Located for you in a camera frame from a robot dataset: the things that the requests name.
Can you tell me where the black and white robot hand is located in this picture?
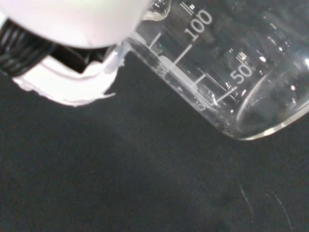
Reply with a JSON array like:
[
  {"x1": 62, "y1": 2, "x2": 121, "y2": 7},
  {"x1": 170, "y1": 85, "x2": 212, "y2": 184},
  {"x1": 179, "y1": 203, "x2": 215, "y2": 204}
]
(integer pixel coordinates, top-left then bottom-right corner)
[{"x1": 0, "y1": 0, "x2": 158, "y2": 107}]

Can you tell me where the black bench cloth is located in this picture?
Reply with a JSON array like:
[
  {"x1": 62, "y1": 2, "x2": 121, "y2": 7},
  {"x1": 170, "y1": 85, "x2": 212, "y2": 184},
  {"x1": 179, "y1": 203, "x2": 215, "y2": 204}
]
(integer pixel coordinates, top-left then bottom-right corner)
[{"x1": 0, "y1": 48, "x2": 309, "y2": 232}]

